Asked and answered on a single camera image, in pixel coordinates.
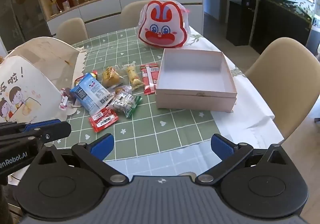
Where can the small red gold candy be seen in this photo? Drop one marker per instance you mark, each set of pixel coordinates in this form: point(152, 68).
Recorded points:
point(94, 74)

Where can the dark glass cabinet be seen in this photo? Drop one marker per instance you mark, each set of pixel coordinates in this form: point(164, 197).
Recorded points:
point(20, 6)

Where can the red white bunny bag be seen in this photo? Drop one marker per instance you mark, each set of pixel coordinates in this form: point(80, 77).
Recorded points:
point(162, 24)

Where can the wooden shelf cabinet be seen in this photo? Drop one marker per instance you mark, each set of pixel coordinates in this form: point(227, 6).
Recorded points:
point(105, 4)

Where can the white floral tablecloth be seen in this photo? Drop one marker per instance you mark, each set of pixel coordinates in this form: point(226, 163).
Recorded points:
point(250, 119)

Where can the cream biscuit packet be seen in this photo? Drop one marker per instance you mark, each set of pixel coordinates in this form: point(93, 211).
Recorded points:
point(132, 75)

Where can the dark red candy packet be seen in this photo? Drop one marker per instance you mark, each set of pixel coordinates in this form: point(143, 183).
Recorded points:
point(66, 94)

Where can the pink cardboard box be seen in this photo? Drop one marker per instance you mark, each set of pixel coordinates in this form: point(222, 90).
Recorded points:
point(195, 76)

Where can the silver green candy packet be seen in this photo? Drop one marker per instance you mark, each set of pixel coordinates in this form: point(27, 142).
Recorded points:
point(123, 101)

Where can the red white striped snack packet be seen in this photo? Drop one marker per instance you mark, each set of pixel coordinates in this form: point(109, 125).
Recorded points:
point(149, 78)

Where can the black floor appliance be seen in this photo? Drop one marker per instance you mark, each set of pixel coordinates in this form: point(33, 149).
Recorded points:
point(241, 21)

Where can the yellow pastry packet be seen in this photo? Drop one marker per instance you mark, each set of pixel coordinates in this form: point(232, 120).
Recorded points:
point(111, 76)

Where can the blue snack packet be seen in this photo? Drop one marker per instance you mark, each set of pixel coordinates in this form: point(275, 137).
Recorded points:
point(91, 91)

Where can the green checkered tablecloth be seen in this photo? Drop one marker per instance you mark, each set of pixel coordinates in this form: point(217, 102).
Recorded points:
point(160, 129)

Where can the beige chair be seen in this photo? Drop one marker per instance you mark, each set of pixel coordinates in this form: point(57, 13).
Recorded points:
point(130, 14)
point(71, 30)
point(282, 69)

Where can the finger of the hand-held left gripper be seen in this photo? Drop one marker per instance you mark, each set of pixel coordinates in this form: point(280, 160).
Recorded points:
point(57, 130)
point(42, 124)

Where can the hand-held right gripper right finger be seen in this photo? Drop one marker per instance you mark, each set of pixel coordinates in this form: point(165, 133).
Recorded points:
point(222, 146)

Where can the fish tank on black stand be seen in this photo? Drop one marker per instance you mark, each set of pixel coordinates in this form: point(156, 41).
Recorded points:
point(282, 21)

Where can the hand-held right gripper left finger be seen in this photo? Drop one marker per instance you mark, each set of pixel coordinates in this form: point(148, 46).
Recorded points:
point(102, 146)

